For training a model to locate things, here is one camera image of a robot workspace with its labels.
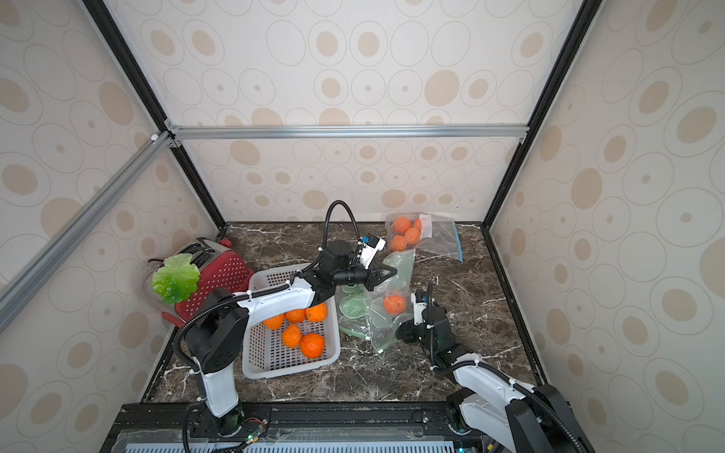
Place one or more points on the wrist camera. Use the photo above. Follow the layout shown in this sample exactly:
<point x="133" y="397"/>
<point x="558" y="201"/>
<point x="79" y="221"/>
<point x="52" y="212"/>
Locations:
<point x="420" y="304"/>
<point x="369" y="247"/>

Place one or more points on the green plastic leaf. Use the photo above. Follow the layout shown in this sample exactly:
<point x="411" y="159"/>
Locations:
<point x="177" y="279"/>

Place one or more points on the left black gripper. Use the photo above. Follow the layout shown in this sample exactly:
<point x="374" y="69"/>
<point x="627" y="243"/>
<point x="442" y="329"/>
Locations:
<point x="373" y="274"/>

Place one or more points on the green-edged zip-top bag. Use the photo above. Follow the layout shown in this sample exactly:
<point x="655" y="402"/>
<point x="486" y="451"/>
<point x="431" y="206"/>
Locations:
<point x="383" y="326"/>

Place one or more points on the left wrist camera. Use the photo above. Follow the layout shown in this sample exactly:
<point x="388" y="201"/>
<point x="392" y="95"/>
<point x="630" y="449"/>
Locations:
<point x="369" y="247"/>

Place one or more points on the diagonal aluminium rail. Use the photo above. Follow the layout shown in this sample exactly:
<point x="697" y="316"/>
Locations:
<point x="32" y="278"/>

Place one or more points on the horizontal aluminium rail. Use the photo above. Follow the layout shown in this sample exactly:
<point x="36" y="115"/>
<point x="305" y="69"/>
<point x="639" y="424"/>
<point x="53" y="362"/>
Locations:
<point x="341" y="132"/>

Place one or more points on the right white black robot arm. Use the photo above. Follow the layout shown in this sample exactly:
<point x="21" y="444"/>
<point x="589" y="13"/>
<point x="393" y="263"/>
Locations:
<point x="519" y="416"/>

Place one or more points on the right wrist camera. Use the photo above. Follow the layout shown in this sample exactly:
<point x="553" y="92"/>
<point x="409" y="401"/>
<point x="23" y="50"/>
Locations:
<point x="420" y="304"/>

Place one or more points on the orange taken out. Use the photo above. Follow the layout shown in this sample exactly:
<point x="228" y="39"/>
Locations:
<point x="312" y="346"/>
<point x="395" y="304"/>
<point x="318" y="313"/>
<point x="292" y="337"/>
<point x="296" y="316"/>

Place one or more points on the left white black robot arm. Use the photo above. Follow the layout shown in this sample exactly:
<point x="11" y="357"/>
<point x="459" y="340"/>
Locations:
<point x="212" y="340"/>

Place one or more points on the green zip-top bag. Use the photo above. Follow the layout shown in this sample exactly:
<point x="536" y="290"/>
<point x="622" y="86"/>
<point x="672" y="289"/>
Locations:
<point x="352" y="303"/>

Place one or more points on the red dotted toaster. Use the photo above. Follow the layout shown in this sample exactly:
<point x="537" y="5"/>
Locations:
<point x="220" y="268"/>

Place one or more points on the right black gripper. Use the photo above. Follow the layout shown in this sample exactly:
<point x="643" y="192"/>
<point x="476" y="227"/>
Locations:
<point x="427" y="309"/>

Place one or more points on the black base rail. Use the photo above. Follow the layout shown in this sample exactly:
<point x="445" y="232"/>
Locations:
<point x="297" y="427"/>

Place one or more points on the clear zip-top bag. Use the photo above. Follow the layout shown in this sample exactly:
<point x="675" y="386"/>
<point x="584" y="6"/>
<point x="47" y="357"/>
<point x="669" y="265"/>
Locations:
<point x="431" y="232"/>

